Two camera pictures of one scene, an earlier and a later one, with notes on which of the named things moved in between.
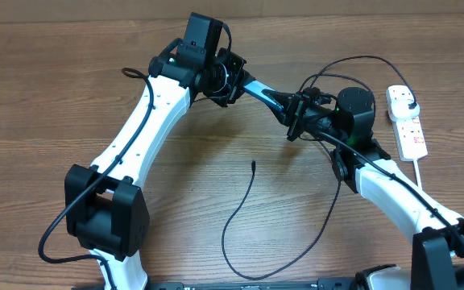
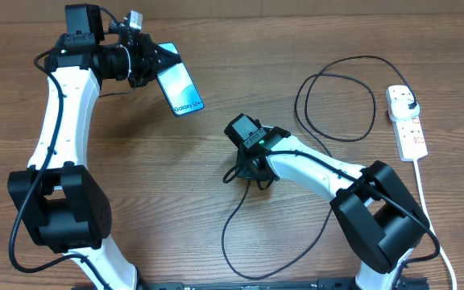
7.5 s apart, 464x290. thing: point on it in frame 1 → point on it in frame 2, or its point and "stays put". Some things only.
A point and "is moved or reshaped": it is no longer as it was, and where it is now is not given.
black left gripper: [240, 75] → [148, 53]
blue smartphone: [255, 88] is moved or reshaped
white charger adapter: [399, 109] stays put
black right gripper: [292, 103] → [242, 172]
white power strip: [409, 134] stays put
